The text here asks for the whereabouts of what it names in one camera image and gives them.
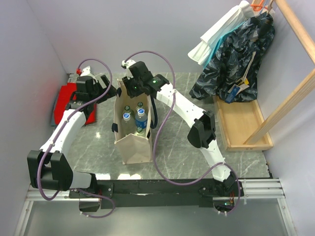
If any blue label water bottle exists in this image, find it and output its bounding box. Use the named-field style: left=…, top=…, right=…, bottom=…
left=135, top=108, right=148, bottom=129

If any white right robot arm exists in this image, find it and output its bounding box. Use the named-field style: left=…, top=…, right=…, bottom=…
left=122, top=59, right=241, bottom=196

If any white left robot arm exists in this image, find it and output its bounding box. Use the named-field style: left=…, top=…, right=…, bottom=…
left=27, top=75, right=117, bottom=198

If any beige canvas tote bag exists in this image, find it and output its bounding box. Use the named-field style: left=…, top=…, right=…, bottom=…
left=112, top=79, right=153, bottom=165

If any red folded cloth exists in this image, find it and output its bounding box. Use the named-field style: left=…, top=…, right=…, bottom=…
left=52, top=83, right=89, bottom=125

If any green cap glass bottle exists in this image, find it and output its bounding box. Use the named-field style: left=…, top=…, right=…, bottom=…
left=124, top=105, right=135, bottom=117

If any clear bottle blue white cap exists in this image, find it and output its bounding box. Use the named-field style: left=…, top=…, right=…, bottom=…
left=122, top=113, right=136, bottom=136

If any green cap bottle front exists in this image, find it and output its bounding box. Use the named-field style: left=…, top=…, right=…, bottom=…
left=134, top=127, right=146, bottom=138

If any white pleated garment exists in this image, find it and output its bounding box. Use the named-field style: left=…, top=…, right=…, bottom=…
left=188, top=0, right=254, bottom=65

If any dark patterned shirt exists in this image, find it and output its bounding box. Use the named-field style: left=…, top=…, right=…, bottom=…
left=189, top=12, right=275, bottom=103

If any blue hang tag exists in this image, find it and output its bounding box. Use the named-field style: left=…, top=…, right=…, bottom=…
left=225, top=84, right=240, bottom=104

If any teal garment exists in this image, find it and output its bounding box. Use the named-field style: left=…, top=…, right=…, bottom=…
left=203, top=21, right=245, bottom=69

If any wooden tray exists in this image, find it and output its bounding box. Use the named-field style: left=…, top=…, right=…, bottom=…
left=213, top=96, right=273, bottom=151

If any black base beam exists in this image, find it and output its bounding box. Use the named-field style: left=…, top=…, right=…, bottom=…
left=93, top=178, right=244, bottom=210

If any orange clothes hanger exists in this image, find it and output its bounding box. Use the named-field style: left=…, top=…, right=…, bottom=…
left=251, top=0, right=265, bottom=12

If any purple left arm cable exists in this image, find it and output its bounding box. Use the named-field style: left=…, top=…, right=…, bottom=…
left=36, top=58, right=116, bottom=219

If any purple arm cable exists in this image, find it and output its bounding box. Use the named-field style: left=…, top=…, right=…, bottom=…
left=36, top=58, right=116, bottom=219
left=124, top=51, right=241, bottom=217

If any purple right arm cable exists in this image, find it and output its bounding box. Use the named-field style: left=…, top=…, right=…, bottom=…
left=124, top=51, right=241, bottom=217

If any wooden rack frame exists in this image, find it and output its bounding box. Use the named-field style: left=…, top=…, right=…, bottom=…
left=245, top=0, right=315, bottom=145

